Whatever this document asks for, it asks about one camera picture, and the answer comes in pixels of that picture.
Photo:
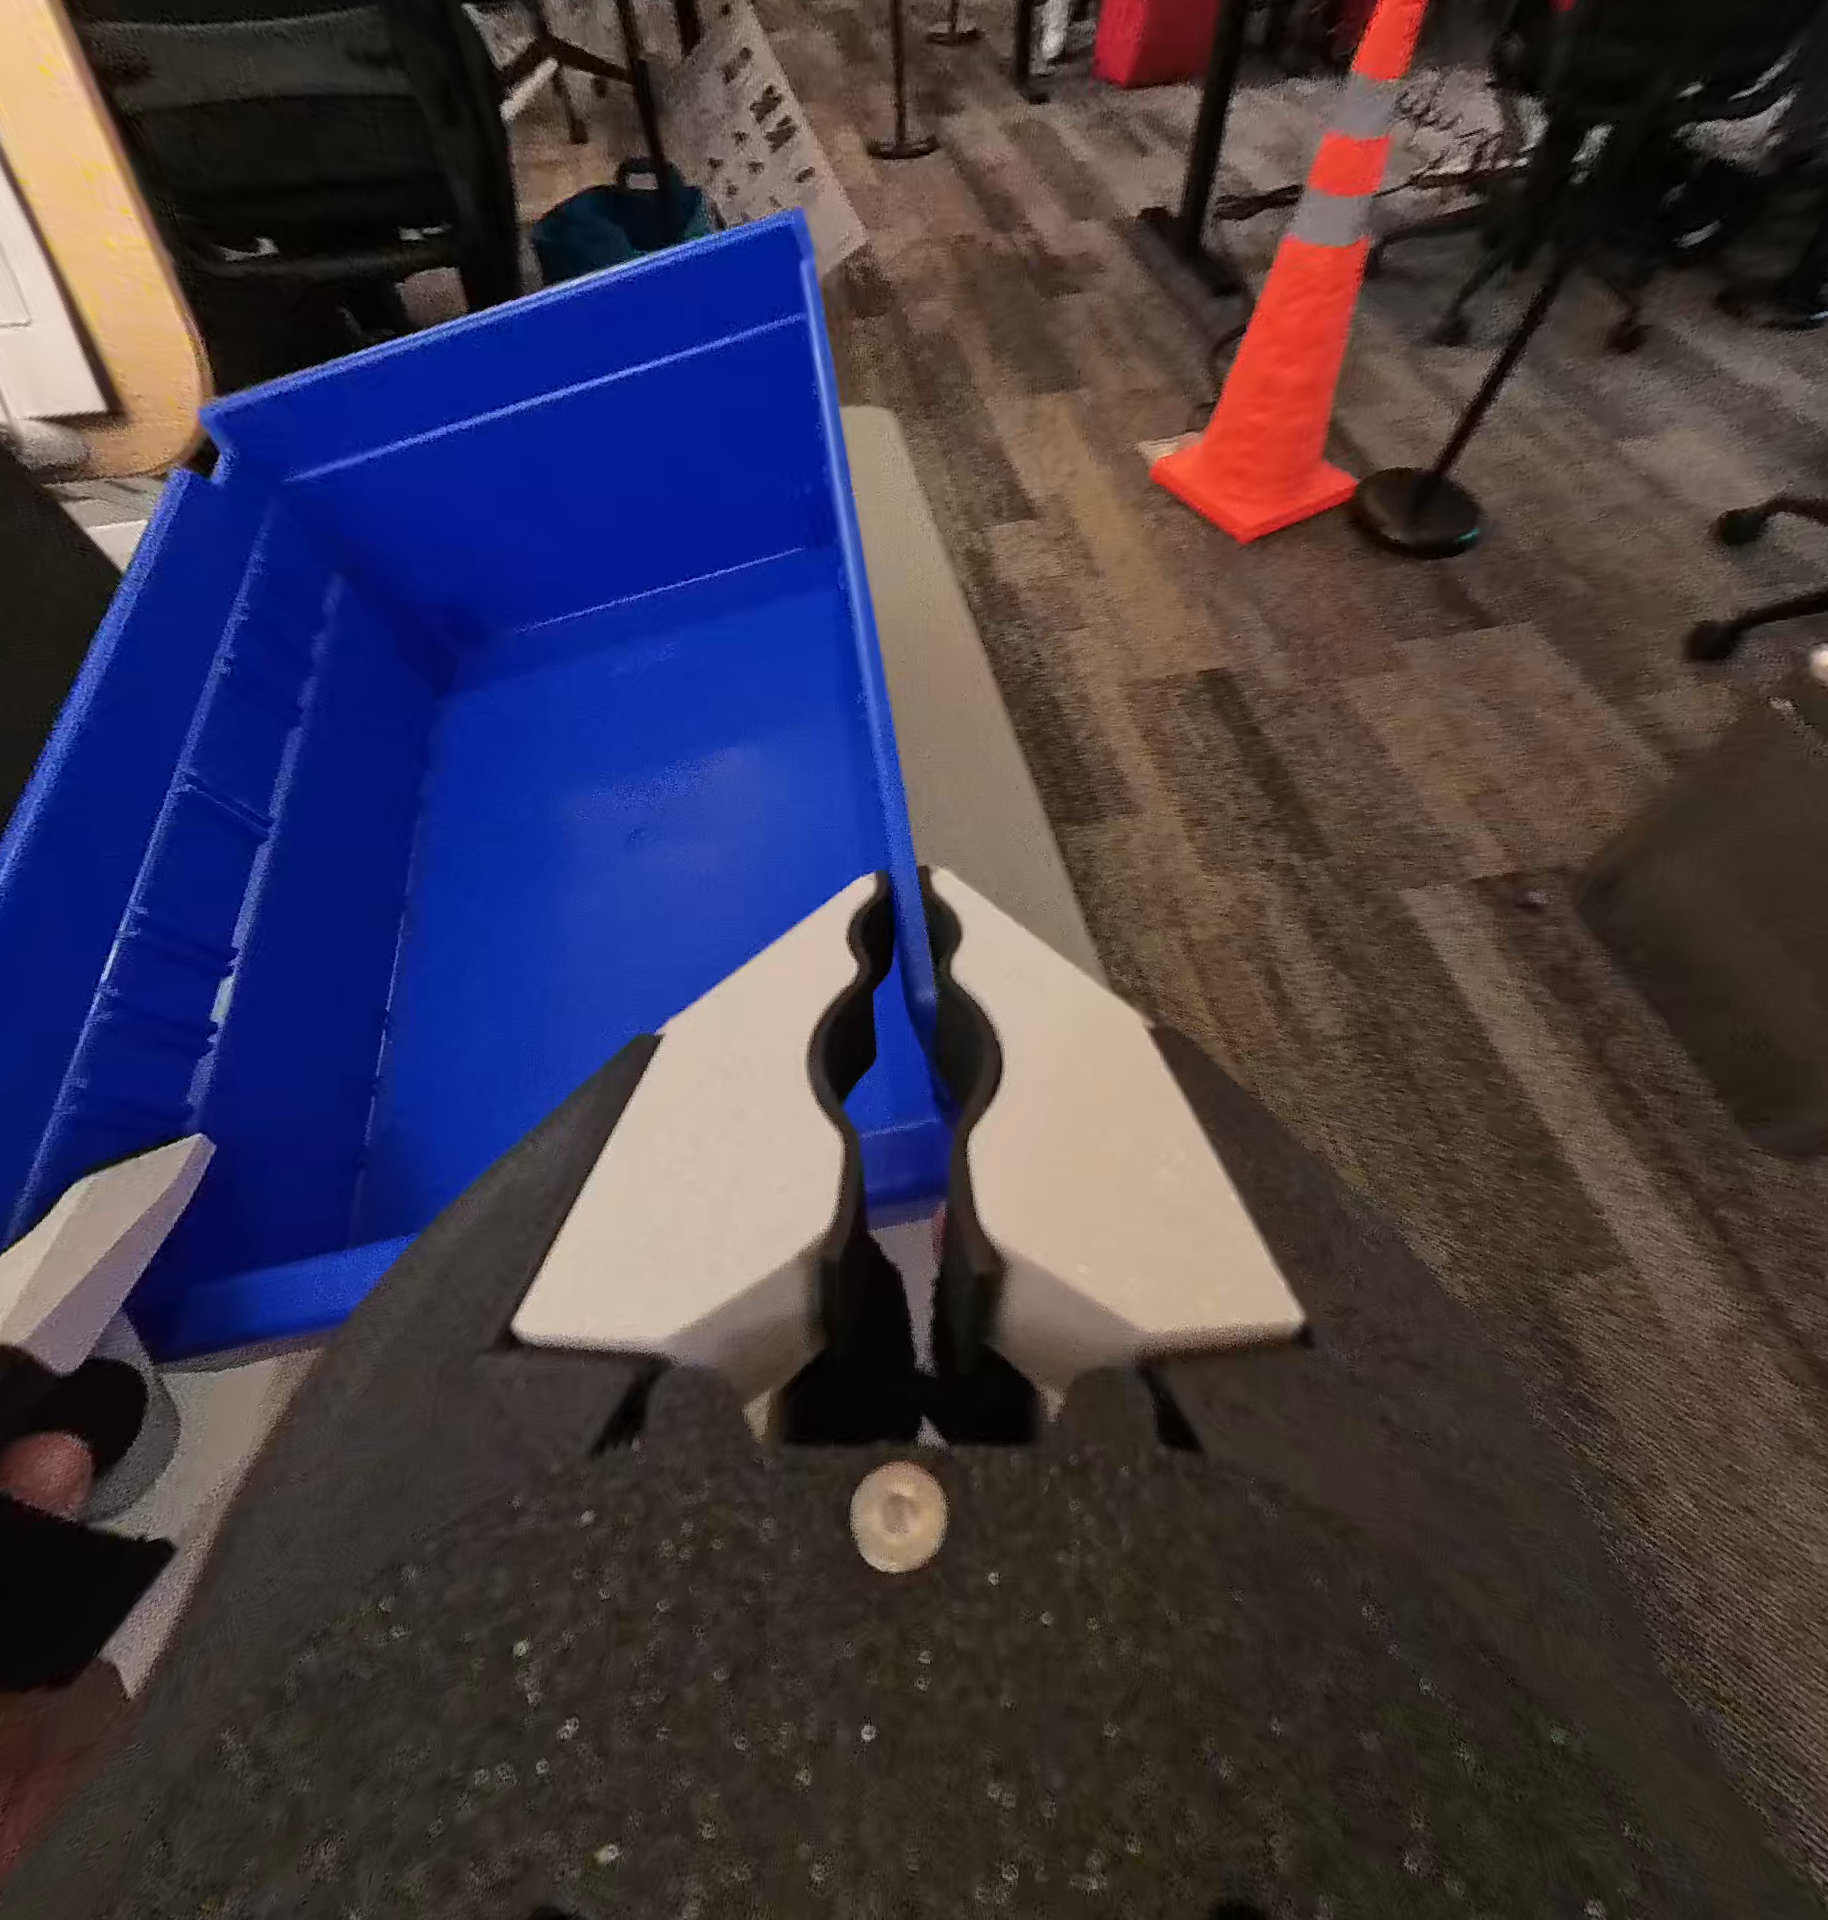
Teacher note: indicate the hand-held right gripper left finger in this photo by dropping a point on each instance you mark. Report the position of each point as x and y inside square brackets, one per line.
[674, 1185]

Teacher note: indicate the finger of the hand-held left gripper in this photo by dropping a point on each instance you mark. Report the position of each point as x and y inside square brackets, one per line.
[73, 1246]

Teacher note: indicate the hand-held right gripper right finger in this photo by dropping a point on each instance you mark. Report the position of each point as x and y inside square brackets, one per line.
[1111, 1199]

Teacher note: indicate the blue plastic bin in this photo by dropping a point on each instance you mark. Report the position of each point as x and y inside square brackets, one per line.
[629, 825]

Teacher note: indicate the person's left hand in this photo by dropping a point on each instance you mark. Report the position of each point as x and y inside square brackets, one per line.
[14, 1786]

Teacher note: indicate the black stanchion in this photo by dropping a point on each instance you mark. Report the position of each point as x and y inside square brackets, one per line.
[905, 144]
[1419, 514]

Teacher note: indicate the orange traffic cone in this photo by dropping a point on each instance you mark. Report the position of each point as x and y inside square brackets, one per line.
[1291, 359]

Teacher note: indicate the black chair wheel base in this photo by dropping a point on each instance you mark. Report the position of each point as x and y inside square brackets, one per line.
[1800, 601]

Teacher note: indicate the light wooden table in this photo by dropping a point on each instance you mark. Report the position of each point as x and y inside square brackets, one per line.
[135, 301]

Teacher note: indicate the teal bag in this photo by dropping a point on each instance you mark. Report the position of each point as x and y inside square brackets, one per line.
[614, 225]

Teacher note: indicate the printed white board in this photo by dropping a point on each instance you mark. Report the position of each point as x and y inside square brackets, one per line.
[773, 136]

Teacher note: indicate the black mesh chair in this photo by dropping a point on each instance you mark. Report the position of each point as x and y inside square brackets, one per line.
[299, 181]

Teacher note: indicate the red box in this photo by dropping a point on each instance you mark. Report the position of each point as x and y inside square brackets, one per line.
[1154, 38]

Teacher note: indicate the black office chair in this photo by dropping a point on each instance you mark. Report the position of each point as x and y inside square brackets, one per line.
[1680, 152]

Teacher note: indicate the black table leg post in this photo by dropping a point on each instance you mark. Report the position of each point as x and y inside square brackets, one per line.
[1208, 152]

